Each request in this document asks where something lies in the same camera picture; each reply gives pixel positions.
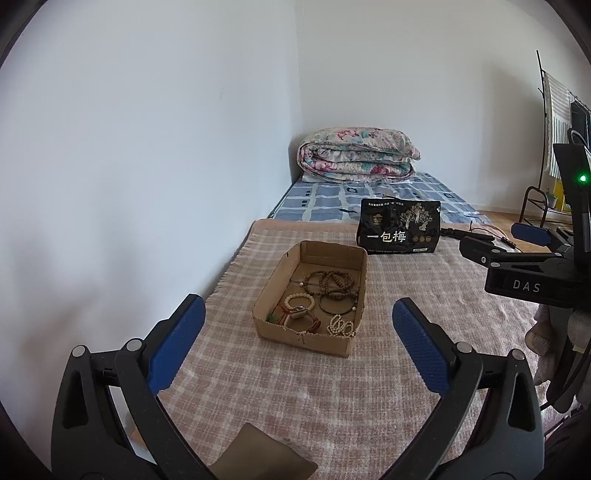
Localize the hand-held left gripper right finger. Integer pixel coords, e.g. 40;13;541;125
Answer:
392;298;546;480

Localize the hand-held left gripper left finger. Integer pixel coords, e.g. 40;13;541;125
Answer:
51;293;218;480

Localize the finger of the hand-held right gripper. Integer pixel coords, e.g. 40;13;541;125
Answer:
458;234;574;269
510;222;574;248

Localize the white pearl necklace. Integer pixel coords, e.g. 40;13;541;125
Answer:
326;314;357;339

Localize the brown cardboard box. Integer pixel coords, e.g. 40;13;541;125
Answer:
252;240;369;358

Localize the brown wooden bead bracelet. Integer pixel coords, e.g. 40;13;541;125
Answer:
302;270;362;300

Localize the person's right hand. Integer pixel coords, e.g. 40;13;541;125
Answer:
525;305;591;357

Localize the black metal clothes rack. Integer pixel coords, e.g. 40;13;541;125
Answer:
519;48;591;227

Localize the yellow green box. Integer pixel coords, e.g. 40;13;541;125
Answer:
551;180;573;213

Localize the black snack bag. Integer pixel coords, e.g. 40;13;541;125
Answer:
355;198;441;256

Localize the pink plaid blanket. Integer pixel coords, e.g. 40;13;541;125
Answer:
124;219;555;480

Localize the striped hanging towel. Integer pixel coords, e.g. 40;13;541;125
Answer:
542;74;573;178

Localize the gold wristwatch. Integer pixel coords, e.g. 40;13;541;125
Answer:
283;305;321;332

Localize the dark green hanging garment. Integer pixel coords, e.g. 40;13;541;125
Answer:
570;99;591;139

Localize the brown cardboard piece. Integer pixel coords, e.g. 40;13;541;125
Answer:
208;422;319;480

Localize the folded floral quilt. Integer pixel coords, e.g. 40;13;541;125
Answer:
297;127;422;182

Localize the black charging cable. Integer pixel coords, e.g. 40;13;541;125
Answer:
438;225;520;252

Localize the black cord bracelet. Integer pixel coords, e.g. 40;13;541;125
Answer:
318;295;359;315

